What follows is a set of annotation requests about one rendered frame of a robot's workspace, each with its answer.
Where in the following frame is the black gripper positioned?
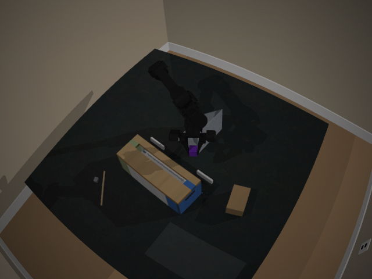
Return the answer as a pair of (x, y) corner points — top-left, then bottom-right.
(169, 120), (216, 155)

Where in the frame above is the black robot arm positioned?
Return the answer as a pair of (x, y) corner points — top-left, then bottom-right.
(148, 60), (208, 132)

